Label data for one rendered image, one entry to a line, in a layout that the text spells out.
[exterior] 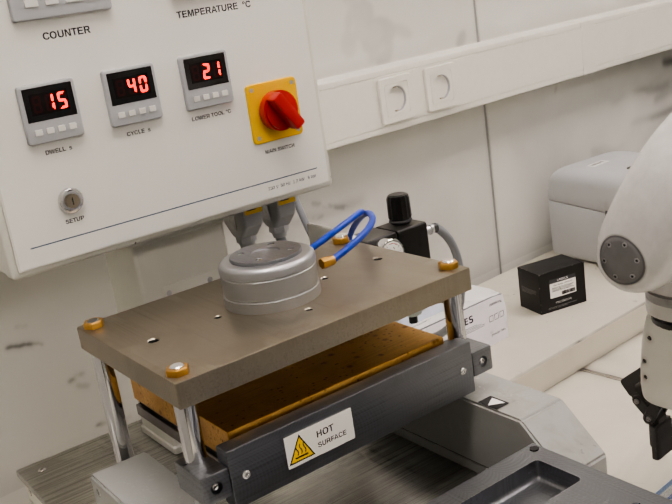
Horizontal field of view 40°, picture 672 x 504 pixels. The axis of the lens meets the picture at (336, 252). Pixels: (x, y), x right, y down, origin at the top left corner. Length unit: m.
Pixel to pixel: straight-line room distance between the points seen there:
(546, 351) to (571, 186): 0.42
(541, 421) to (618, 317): 0.74
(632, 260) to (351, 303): 0.26
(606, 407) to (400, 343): 0.60
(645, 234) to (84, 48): 0.49
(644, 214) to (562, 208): 0.91
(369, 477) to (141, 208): 0.31
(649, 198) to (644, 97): 1.27
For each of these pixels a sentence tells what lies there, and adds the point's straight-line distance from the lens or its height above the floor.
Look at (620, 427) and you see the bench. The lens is 1.26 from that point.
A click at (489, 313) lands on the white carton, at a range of 1.39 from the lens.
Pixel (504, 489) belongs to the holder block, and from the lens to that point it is 0.69.
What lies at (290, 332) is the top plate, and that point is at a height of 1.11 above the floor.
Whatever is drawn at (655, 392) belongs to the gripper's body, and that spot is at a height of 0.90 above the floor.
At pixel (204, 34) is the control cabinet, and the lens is 0.85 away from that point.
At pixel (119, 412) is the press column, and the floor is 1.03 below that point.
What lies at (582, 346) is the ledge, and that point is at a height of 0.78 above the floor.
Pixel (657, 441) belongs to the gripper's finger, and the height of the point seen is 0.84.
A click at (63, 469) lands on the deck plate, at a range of 0.97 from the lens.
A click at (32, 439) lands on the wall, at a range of 1.25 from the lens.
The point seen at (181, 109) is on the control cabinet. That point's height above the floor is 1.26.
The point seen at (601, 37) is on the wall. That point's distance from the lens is 1.87.
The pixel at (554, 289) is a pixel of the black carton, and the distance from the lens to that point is 1.51.
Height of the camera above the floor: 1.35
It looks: 16 degrees down
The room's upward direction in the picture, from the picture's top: 9 degrees counter-clockwise
